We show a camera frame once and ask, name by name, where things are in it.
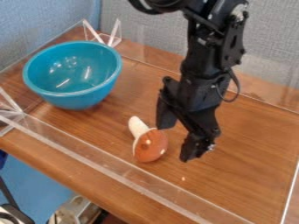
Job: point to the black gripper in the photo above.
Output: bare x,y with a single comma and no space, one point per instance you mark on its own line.
188,100

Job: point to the brown toy mushroom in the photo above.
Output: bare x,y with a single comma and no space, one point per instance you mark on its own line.
151,141

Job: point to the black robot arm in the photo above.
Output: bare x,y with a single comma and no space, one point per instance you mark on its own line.
216,23

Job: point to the blue bowl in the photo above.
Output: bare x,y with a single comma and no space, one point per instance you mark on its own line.
74,74

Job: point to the clear acrylic back barrier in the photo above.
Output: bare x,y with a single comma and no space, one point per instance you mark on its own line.
263,90

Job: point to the clear acrylic barrier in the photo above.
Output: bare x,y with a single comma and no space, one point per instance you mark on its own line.
263,90
128,175

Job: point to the white power strip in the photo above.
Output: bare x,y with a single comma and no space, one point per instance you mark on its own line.
76,211

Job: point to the clear acrylic front barrier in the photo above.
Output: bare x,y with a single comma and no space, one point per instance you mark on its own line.
128,175

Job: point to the black stand below table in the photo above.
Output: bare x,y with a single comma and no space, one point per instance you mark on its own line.
11,213

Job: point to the clear acrylic corner bracket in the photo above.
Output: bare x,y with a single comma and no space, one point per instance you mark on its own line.
111,39

